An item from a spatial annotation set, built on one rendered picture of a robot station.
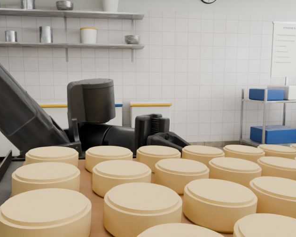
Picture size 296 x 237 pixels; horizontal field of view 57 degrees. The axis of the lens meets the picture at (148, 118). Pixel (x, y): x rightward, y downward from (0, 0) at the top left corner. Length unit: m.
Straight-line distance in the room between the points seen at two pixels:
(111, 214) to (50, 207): 0.03
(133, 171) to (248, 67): 4.52
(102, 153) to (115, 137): 0.12
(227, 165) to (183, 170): 0.05
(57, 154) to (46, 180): 0.07
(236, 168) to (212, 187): 0.07
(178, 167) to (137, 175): 0.04
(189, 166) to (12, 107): 0.24
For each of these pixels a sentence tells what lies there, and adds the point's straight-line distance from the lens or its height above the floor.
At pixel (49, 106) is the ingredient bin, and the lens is 3.57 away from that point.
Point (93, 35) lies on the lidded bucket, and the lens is 3.98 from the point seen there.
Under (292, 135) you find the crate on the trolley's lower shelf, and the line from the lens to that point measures 4.41.
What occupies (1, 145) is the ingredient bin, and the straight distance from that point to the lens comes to 3.83.
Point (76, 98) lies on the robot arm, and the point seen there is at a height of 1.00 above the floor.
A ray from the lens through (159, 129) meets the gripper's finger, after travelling 0.41.
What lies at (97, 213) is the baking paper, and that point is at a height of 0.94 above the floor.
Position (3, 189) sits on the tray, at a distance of 0.26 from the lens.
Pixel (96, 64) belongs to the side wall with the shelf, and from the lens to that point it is 4.18.
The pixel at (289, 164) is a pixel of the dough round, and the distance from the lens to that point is 0.32.
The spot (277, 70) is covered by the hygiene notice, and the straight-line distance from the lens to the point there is 4.95.
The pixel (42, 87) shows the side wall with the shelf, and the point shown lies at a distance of 4.27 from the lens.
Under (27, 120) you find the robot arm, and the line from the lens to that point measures 0.39.
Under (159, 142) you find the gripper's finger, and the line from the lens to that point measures 0.36.
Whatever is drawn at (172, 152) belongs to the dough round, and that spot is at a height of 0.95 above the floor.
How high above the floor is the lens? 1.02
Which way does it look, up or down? 7 degrees down
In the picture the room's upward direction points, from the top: straight up
